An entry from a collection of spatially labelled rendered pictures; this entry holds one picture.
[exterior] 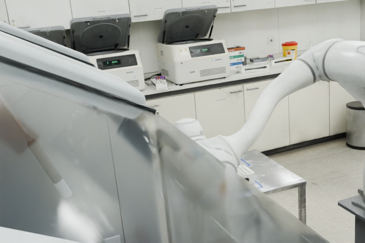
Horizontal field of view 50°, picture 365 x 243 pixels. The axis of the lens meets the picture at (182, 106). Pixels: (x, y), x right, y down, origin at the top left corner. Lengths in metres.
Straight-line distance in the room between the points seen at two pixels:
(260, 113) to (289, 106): 3.02
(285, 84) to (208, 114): 2.48
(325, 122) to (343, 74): 3.26
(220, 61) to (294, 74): 2.42
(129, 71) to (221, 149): 2.47
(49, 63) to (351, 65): 0.85
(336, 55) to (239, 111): 2.66
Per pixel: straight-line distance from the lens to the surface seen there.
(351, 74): 1.25
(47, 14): 3.62
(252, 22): 4.57
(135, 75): 3.46
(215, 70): 3.70
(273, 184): 1.75
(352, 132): 4.42
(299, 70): 1.33
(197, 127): 1.17
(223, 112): 3.81
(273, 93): 1.27
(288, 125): 4.23
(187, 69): 3.59
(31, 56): 0.72
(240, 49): 4.25
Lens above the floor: 1.59
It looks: 14 degrees down
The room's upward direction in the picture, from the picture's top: 5 degrees counter-clockwise
